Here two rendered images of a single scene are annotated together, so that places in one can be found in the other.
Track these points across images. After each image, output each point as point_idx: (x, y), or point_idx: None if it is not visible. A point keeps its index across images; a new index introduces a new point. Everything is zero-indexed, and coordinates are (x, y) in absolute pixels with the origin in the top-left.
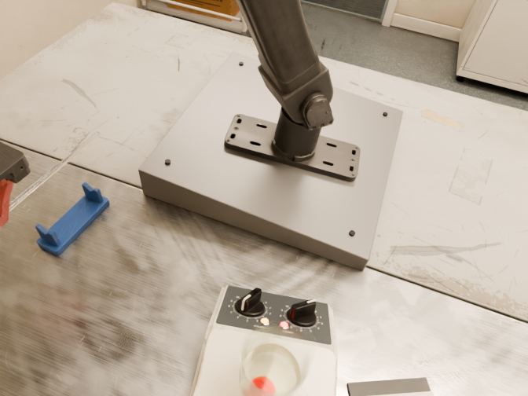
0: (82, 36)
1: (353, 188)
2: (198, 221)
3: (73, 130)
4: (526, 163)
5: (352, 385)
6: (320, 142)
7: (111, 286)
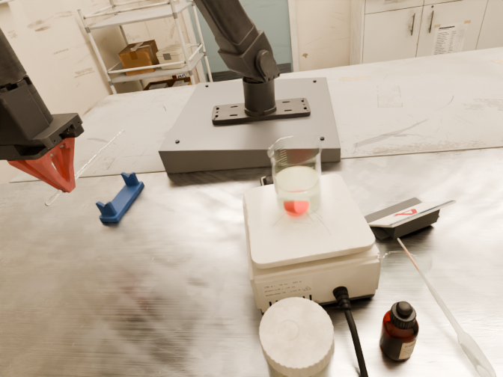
0: (93, 116)
1: (311, 118)
2: (212, 174)
3: (104, 159)
4: (422, 79)
5: (364, 218)
6: (277, 102)
7: (162, 225)
